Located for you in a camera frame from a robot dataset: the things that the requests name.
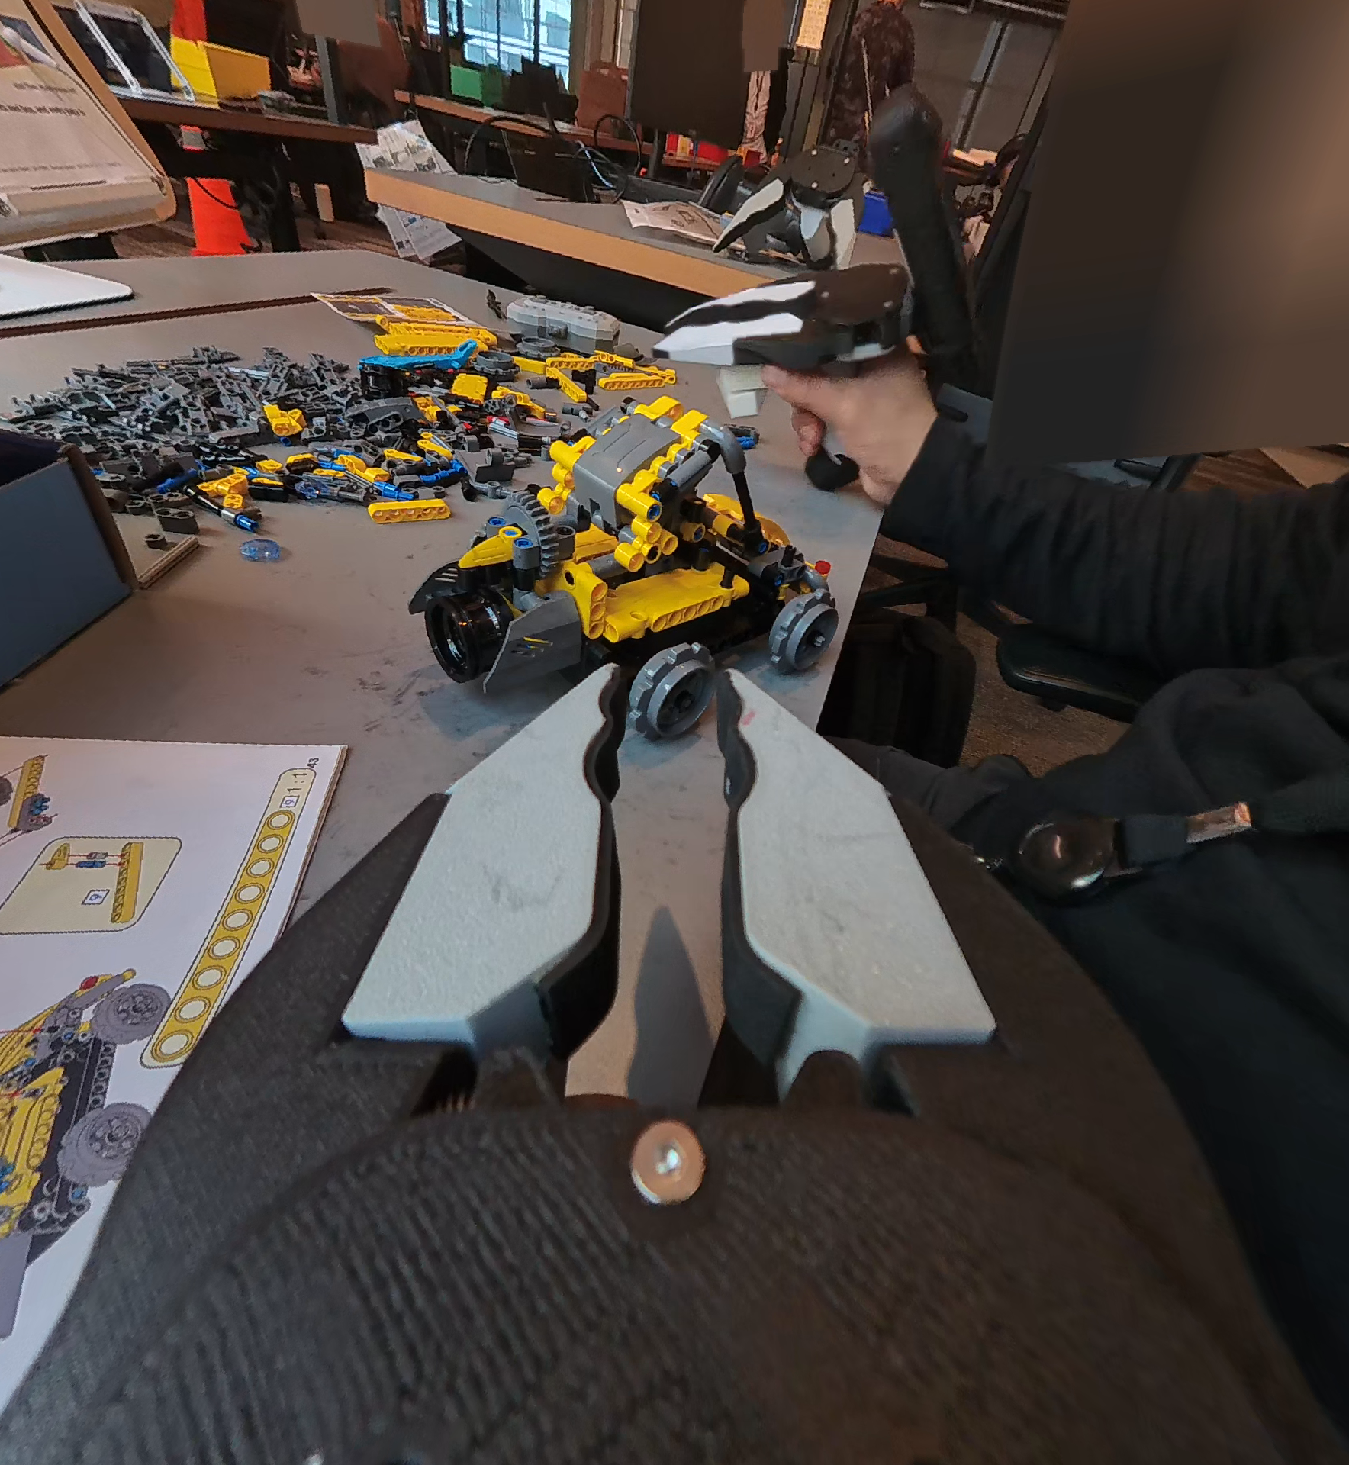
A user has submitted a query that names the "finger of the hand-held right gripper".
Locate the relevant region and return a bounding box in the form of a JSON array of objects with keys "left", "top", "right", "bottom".
[
  {"left": 651, "top": 310, "right": 850, "bottom": 372},
  {"left": 673, "top": 279, "right": 833, "bottom": 339}
]

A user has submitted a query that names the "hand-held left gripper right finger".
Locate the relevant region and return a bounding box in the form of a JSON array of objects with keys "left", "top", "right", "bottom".
[{"left": 718, "top": 670, "right": 999, "bottom": 1100}]

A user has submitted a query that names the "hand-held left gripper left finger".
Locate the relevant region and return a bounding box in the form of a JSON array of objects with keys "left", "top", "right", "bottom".
[{"left": 340, "top": 664, "right": 625, "bottom": 1066}]

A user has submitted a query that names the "yellow toy vehicle model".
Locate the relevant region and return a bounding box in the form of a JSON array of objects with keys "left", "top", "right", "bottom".
[{"left": 409, "top": 395, "right": 842, "bottom": 740}]

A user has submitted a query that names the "pile of toy building pieces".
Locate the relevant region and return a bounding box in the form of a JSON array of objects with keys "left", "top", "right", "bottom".
[{"left": 4, "top": 310, "right": 680, "bottom": 533}]

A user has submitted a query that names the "person's right forearm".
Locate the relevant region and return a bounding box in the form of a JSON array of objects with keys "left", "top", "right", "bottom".
[{"left": 881, "top": 415, "right": 1349, "bottom": 689}]

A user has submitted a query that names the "background grey desk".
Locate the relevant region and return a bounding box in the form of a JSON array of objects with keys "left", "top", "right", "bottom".
[{"left": 363, "top": 170, "right": 795, "bottom": 302}]

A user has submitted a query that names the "person's right hand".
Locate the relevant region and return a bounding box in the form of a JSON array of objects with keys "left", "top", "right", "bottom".
[{"left": 760, "top": 364, "right": 938, "bottom": 505}]

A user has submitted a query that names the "idle hand-held gripper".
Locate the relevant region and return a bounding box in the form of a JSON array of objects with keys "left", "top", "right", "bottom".
[{"left": 712, "top": 147, "right": 869, "bottom": 272}]

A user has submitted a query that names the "black bag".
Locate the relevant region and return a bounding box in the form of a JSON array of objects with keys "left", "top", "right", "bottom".
[{"left": 817, "top": 613, "right": 979, "bottom": 770}]

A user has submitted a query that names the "building instruction booklet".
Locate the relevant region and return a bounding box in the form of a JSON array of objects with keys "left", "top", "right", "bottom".
[{"left": 0, "top": 735, "right": 349, "bottom": 1461}]

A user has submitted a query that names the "black office chair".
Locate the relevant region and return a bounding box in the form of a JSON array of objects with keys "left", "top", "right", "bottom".
[{"left": 858, "top": 453, "right": 1203, "bottom": 723}]

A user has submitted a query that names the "yellow grey sticker sheet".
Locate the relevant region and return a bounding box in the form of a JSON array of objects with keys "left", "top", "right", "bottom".
[{"left": 311, "top": 293, "right": 482, "bottom": 328}]

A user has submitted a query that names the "person's black clothing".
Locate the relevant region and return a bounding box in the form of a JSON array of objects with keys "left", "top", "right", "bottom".
[{"left": 845, "top": 440, "right": 1349, "bottom": 1465}]

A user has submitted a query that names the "dark blue cardboard kit box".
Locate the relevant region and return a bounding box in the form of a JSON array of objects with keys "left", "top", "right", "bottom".
[{"left": 0, "top": 415, "right": 200, "bottom": 729}]

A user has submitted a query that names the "yellow storage bin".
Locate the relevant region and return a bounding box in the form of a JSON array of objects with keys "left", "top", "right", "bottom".
[{"left": 168, "top": 35, "right": 275, "bottom": 105}]

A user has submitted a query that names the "wooden document stand with sheet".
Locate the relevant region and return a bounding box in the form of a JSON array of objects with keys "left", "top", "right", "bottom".
[{"left": 0, "top": 0, "right": 177, "bottom": 330}]

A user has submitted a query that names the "yellow perforated frame piece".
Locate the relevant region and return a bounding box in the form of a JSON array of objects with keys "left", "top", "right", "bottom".
[{"left": 374, "top": 321, "right": 499, "bottom": 355}]

